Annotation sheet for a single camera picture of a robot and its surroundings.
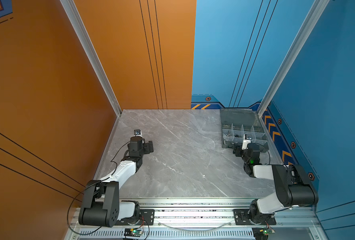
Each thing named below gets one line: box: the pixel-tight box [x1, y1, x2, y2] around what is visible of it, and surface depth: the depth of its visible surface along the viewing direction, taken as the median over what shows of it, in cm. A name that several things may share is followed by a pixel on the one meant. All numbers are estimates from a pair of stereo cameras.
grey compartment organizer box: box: [220, 108, 270, 153], surface depth 107 cm
